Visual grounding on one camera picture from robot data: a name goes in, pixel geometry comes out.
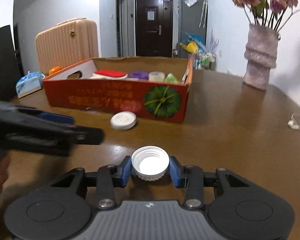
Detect black paper bag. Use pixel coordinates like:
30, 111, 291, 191
0, 25, 21, 101

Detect red cardboard pumpkin box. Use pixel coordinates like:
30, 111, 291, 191
43, 57, 193, 123

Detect purple ribbed bottle cap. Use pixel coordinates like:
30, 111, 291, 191
129, 71, 149, 80

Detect grey refrigerator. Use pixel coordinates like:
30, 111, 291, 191
177, 0, 208, 59

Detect translucent white plastic container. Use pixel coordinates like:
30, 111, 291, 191
148, 72, 165, 82

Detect yellow watering can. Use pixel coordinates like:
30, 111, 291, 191
179, 41, 199, 54

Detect orange fruit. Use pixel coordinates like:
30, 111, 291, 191
49, 66, 62, 75

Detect white threaded bottle cap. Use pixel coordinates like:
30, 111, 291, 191
131, 146, 170, 181

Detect green spray bottle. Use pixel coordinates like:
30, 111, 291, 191
164, 73, 179, 84

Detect dark brown entrance door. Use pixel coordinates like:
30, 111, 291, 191
135, 0, 173, 57

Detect dried pink roses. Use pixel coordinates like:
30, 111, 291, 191
232, 0, 300, 33

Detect pink ribbed suitcase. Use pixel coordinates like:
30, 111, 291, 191
35, 18, 99, 74

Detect red white lint brush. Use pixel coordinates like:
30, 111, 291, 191
90, 69, 128, 80

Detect pink textured vase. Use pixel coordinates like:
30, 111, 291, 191
243, 24, 281, 90

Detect white round lid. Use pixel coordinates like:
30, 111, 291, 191
110, 111, 137, 131

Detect blue tissue pack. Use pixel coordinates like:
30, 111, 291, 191
15, 71, 45, 98

